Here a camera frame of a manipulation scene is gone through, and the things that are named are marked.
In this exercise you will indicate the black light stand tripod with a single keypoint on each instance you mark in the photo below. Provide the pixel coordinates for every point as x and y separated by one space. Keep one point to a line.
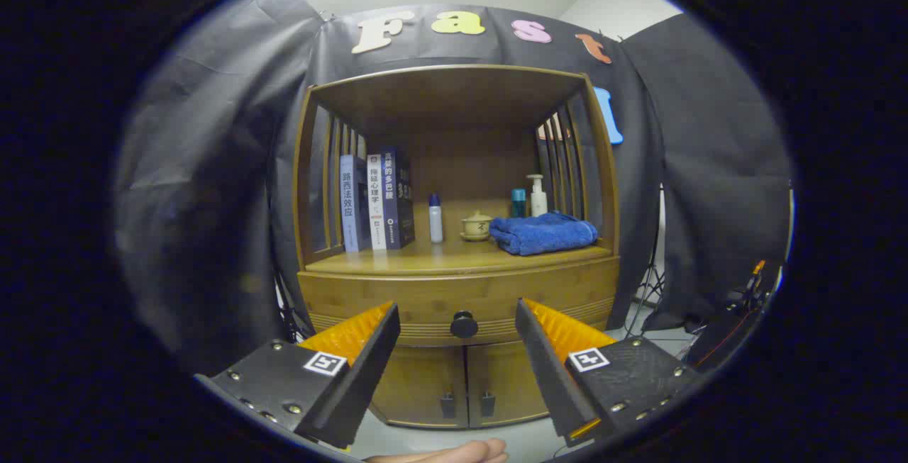
651 280

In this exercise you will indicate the blue folded towel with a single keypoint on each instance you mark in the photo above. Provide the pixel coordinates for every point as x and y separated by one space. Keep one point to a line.
543 235

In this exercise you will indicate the teal bottle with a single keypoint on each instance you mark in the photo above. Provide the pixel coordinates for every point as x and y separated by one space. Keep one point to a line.
518 204

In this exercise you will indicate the white bottle blue cap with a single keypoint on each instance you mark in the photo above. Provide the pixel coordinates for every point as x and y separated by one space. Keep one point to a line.
435 225

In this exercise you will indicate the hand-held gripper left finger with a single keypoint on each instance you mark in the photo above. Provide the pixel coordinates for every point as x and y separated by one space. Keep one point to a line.
362 378

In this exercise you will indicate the white pump bottle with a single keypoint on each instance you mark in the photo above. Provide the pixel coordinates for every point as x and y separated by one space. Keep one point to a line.
538 204

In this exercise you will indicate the light blue book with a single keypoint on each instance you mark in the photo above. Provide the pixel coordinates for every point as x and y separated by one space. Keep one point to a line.
349 208

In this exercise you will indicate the wooden countertop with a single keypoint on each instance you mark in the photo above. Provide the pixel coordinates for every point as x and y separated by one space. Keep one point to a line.
440 257

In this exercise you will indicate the white spine book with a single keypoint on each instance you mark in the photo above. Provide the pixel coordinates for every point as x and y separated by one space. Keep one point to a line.
376 208

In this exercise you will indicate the dark navy book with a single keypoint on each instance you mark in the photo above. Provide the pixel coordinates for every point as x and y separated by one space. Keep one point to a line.
397 201

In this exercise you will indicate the black drawer knob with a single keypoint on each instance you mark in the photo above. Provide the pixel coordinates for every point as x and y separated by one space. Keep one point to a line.
464 325

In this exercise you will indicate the wooden drawer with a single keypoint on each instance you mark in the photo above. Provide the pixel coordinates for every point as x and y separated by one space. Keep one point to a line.
425 296

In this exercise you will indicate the wooden cabinet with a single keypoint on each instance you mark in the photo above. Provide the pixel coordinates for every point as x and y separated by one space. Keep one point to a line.
454 115

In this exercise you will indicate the wooden cabinet door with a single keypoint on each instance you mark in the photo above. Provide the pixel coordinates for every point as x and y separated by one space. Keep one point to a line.
507 378
418 385

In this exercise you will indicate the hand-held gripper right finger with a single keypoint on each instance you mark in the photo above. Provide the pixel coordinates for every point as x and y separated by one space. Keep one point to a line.
550 371

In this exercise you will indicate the black device with orange tip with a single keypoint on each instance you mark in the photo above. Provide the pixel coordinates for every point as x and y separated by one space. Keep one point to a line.
752 293

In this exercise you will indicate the beige lidded tea cup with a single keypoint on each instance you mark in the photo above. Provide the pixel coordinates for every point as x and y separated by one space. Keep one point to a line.
476 227

